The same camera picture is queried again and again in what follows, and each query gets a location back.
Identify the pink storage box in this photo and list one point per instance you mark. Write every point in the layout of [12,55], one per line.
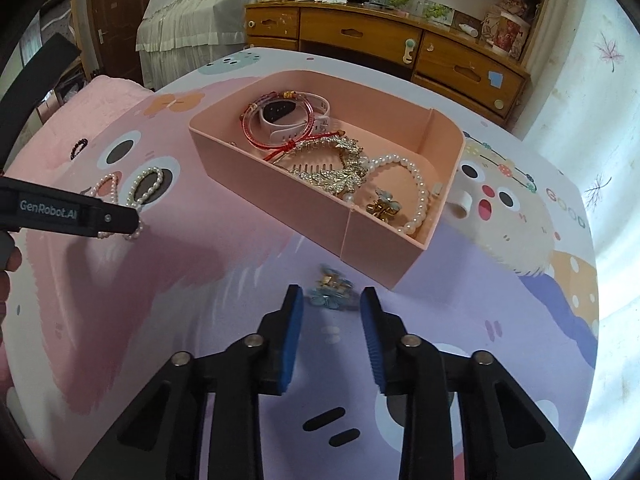
[300,210]

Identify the gold leaf hair comb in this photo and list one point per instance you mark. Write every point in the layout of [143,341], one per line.
[345,177]

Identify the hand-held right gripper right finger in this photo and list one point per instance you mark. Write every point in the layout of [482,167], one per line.
[372,340]

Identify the white leaf print curtain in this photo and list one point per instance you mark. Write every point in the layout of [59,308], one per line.
[600,135]

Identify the wooden desk with drawers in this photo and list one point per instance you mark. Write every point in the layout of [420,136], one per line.
[350,30]

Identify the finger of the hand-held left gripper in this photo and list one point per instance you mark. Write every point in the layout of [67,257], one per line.
[110,219]

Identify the brown wooden door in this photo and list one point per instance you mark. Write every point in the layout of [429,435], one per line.
[120,10]

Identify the clear red bangle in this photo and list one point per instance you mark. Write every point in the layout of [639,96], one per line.
[248,137]

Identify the black curved band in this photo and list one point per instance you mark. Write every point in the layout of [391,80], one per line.
[35,85]

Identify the bed with white cover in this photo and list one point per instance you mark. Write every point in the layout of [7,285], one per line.
[190,25]

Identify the small white bottle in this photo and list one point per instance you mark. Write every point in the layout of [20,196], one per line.
[468,30]

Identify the person's left hand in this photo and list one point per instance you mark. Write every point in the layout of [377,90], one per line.
[15,259]

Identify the small gold earring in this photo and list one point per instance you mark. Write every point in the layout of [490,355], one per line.
[327,285]

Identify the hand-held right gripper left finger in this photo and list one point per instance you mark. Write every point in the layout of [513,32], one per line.
[292,340]

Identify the red patterned cup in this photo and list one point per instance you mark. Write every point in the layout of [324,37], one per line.
[510,35]

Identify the pink fluffy blanket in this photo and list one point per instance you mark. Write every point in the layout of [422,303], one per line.
[75,110]

